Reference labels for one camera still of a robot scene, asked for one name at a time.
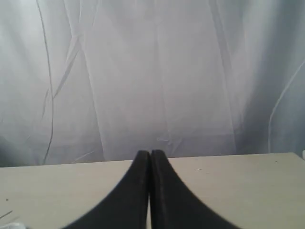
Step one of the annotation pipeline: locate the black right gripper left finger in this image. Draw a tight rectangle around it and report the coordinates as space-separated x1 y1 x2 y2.
65 151 151 229

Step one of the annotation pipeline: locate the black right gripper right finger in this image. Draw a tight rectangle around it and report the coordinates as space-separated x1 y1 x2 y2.
151 150 238 229

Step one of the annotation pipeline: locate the white plastic tray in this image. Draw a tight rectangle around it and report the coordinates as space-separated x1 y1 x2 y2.
0 222 26 229

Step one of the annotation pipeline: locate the white backdrop curtain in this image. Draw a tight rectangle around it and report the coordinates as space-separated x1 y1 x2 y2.
0 0 305 167

